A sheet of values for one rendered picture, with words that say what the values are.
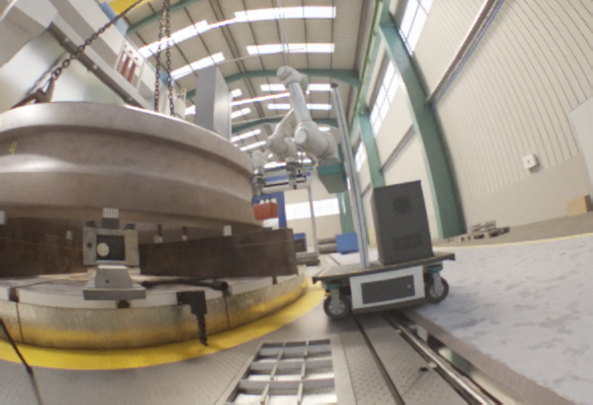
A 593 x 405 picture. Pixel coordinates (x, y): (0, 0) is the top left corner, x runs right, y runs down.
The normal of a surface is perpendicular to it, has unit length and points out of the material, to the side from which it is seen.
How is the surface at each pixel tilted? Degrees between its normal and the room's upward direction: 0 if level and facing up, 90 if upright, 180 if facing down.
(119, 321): 90
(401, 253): 90
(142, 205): 90
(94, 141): 90
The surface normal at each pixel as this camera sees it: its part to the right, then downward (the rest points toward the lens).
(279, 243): -0.43, -0.19
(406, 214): -0.23, -0.23
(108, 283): 0.66, -0.26
